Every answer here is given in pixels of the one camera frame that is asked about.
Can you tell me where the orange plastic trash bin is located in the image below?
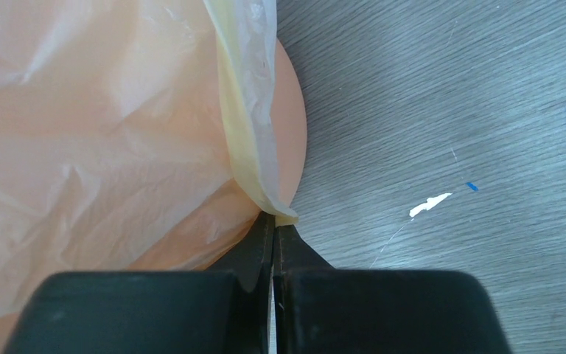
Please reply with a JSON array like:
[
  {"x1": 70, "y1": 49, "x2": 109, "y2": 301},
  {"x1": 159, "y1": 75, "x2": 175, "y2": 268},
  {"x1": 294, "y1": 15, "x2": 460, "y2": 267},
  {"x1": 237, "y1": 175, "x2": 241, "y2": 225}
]
[{"x1": 0, "y1": 38, "x2": 308, "y2": 354}]

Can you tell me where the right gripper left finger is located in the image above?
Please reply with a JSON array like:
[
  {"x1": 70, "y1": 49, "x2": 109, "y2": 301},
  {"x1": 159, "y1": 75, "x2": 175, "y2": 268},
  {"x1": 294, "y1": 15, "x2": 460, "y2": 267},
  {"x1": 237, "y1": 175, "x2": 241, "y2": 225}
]
[{"x1": 4, "y1": 213, "x2": 274, "y2": 353}]

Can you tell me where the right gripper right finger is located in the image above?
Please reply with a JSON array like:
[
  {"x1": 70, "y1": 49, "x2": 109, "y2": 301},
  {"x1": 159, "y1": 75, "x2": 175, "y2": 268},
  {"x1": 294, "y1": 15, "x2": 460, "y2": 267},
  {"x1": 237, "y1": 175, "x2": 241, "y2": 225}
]
[{"x1": 273, "y1": 226, "x2": 511, "y2": 353}]

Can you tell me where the pale yellow trash bag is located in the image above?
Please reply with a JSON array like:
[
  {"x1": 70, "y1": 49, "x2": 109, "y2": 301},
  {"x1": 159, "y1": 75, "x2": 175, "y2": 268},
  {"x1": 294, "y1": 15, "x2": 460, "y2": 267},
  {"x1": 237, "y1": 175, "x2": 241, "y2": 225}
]
[{"x1": 0, "y1": 1, "x2": 297, "y2": 318}]

